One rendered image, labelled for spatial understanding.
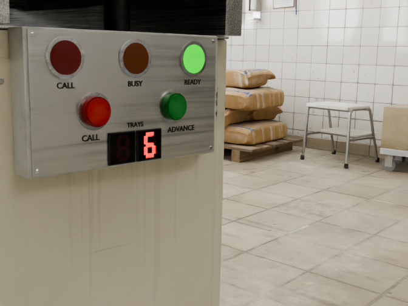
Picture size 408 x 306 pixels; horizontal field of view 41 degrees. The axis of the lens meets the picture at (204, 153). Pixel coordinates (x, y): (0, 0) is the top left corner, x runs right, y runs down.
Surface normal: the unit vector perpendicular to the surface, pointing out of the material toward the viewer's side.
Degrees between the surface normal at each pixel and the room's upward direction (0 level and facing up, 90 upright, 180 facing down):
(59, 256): 90
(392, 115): 89
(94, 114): 90
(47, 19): 90
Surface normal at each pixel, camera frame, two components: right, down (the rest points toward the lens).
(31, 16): -0.73, 0.11
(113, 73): 0.68, 0.15
